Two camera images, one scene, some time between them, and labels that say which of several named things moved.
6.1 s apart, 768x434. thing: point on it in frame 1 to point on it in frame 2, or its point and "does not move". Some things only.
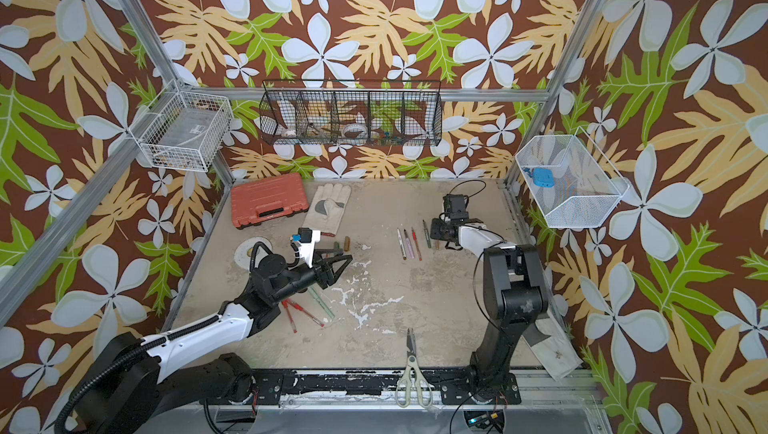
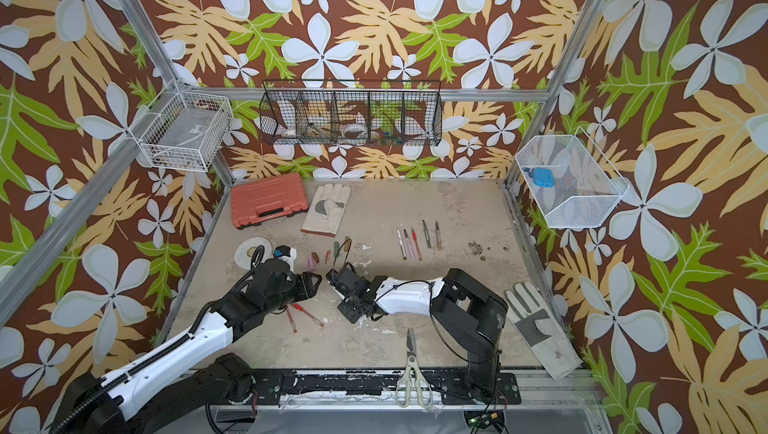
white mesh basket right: (586, 187) does not move
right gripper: (436, 222) to (346, 312)
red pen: (414, 236) does not move
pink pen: (409, 244) does not move
